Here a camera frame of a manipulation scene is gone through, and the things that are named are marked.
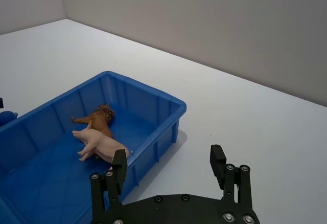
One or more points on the small black object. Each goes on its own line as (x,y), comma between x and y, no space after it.
(1,103)

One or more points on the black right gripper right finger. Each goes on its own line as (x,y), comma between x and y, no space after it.
(217,162)

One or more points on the blue plastic bin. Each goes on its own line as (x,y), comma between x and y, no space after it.
(51,178)

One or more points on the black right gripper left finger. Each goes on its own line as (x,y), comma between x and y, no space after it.
(118,173)

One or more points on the brown toy lion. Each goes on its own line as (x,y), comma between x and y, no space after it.
(99,120)

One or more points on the blue rounded object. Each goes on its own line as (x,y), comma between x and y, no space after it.
(6,117)

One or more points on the pink toy pig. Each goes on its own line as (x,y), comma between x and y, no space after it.
(104,144)

